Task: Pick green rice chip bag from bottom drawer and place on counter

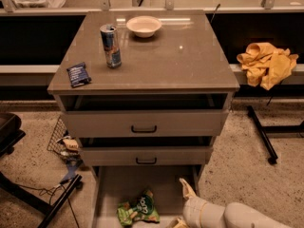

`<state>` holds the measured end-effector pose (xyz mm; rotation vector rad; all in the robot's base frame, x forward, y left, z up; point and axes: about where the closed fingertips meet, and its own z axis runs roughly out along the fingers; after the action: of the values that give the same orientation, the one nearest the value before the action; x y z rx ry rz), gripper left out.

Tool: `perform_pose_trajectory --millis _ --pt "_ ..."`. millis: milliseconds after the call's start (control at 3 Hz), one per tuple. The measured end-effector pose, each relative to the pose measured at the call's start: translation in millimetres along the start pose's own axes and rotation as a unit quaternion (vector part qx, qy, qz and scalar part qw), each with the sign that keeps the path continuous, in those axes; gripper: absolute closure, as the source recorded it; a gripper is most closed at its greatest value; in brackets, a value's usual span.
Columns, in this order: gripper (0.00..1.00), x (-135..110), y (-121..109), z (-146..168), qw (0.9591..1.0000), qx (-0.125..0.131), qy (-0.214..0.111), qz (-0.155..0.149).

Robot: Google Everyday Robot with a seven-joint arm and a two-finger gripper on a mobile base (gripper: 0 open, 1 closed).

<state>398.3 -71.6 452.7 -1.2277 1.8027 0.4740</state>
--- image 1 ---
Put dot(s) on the black chair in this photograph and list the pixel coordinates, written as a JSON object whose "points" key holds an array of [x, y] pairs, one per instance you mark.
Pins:
{"points": [[10, 132]]}

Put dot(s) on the grey drawer cabinet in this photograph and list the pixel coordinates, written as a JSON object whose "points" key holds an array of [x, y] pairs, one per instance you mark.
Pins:
{"points": [[181, 67]]}

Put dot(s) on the yellow cloth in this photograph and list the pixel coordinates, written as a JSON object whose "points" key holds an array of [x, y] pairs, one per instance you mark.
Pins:
{"points": [[266, 65]]}

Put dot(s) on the green rice chip bag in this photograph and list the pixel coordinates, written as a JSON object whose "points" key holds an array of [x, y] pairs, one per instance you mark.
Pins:
{"points": [[141, 209]]}

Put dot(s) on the black stand leg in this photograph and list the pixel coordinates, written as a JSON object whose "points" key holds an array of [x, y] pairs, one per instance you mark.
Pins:
{"points": [[49, 210], [264, 131]]}

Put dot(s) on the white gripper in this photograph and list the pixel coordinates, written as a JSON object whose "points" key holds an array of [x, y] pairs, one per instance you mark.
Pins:
{"points": [[192, 210]]}

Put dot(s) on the dark blue snack packet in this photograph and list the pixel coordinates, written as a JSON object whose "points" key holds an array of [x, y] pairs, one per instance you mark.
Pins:
{"points": [[78, 75]]}

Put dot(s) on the drawer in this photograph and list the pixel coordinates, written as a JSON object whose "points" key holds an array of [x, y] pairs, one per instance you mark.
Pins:
{"points": [[146, 151], [145, 123], [117, 184]]}

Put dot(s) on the top drawer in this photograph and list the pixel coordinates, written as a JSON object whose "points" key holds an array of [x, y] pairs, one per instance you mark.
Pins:
{"points": [[145, 123]]}

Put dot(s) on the bottom drawer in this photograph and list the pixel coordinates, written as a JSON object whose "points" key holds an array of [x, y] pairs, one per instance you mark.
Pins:
{"points": [[117, 184]]}

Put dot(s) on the black stand leg left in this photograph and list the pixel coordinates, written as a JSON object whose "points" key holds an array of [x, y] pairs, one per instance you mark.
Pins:
{"points": [[49, 210]]}

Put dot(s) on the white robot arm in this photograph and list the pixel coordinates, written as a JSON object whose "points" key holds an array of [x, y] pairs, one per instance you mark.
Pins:
{"points": [[239, 215]]}

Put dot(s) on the wire mesh basket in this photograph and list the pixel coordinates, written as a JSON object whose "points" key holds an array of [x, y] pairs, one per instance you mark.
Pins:
{"points": [[56, 143]]}

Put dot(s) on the middle drawer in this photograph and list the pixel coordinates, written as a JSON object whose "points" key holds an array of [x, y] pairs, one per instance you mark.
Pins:
{"points": [[146, 151]]}

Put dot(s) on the white paper bowl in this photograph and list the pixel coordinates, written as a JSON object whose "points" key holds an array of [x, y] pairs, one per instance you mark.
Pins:
{"points": [[144, 26]]}

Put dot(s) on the blue energy drink can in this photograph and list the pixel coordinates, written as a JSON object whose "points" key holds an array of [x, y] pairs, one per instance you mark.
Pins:
{"points": [[111, 46]]}

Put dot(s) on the black stand leg right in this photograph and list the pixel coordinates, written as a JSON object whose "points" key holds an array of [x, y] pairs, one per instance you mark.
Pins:
{"points": [[264, 131]]}

